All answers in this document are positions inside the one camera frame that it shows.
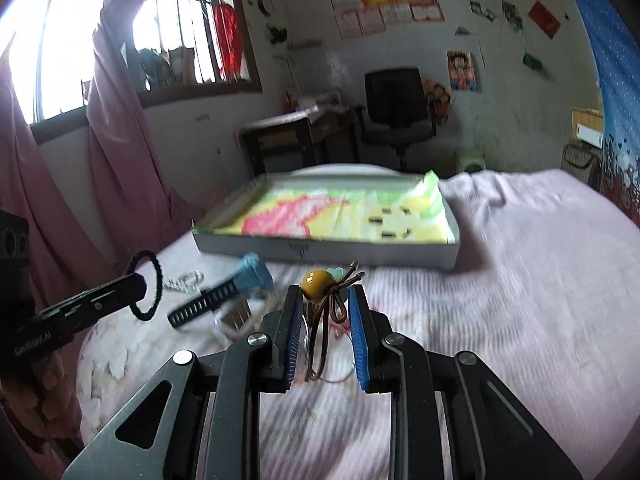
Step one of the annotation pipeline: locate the blue smart watch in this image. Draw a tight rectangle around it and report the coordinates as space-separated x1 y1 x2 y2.
233 252 273 292

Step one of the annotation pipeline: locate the white bead chain bracelet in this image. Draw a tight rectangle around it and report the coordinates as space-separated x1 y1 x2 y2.
162 268 205 293

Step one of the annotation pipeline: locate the brown patterned handbag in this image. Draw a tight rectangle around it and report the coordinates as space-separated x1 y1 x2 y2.
561 143 602 191

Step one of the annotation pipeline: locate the red paper on wall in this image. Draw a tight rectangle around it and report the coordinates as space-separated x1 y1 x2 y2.
527 0 561 39

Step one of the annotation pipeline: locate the round wall clock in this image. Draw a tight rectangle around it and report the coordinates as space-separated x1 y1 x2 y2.
257 0 274 18

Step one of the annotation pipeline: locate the cartoon poster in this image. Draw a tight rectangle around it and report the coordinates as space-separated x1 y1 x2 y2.
447 50 480 92

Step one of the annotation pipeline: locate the pink curtain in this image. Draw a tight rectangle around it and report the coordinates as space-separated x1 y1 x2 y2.
0 0 222 480

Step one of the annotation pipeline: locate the barred window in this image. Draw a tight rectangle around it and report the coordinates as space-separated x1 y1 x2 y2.
1 0 262 144

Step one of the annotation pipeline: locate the white cardboard box tray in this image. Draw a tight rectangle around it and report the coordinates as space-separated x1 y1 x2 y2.
192 165 460 271

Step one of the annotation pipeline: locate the blue dotted fabric wardrobe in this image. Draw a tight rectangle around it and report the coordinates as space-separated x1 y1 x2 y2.
575 0 639 223

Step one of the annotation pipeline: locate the black hair tie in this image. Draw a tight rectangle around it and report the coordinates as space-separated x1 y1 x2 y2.
124 250 164 322

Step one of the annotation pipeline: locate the beige hair claw clip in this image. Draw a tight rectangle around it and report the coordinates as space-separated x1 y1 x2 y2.
214 296 252 340

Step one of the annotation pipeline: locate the cardboard box by wall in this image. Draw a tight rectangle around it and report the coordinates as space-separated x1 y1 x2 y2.
570 107 604 150

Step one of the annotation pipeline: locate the family cartoon sticker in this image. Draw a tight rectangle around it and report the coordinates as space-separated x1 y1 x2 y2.
423 79 454 126

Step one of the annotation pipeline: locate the green pouch on wall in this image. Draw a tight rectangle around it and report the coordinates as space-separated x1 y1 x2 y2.
522 52 542 72

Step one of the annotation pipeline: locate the colourful paper liner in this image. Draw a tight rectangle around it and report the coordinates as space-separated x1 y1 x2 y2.
209 171 454 245

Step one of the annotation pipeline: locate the brown cord yellow bead bracelet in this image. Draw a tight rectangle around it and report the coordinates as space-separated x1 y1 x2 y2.
298 260 368 382

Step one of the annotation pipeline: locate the black office chair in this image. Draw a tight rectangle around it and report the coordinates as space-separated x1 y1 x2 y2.
358 66 437 172

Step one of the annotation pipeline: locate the dark wooden desk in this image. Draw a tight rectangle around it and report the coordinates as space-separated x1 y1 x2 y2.
238 106 360 177

